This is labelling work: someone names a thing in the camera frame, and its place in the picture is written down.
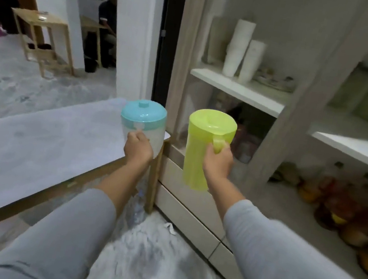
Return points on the person's right fingers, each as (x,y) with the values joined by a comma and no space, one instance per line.
(223,148)

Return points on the person's right hand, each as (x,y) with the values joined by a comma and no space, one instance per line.
(217,164)

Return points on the stack of patterned plates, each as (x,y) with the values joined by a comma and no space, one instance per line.
(274,79)

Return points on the small wooden side table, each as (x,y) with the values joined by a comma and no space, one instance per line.
(44,38)

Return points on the dark bucket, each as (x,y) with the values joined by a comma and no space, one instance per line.
(91,65)

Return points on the person's left hand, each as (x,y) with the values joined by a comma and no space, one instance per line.
(138,149)

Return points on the person's left fingers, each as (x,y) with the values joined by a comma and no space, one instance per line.
(138,134)

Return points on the small grey dish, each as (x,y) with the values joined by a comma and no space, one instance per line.
(42,18)

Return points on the person's right forearm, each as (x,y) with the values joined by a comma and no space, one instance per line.
(288,271)

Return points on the tall stack of white cups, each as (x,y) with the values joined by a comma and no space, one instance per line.
(238,48)

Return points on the white jug with blue lid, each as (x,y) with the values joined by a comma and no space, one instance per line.
(144,122)

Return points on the clear plastic container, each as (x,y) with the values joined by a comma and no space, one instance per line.
(218,40)

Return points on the white paper scrap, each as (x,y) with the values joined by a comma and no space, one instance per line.
(169,228)

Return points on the person's left forearm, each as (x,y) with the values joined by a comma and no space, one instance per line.
(64,226)

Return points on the white glass-door cabinet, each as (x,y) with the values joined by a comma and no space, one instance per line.
(288,127)

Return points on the group of food jars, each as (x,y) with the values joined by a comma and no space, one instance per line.
(345,206)

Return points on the short stack of white cups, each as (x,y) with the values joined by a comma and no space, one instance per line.
(252,63)

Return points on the yellow-green plastic jug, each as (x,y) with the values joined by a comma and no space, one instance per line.
(203,148)

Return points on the grey-topped wooden table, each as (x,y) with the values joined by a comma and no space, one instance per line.
(27,153)

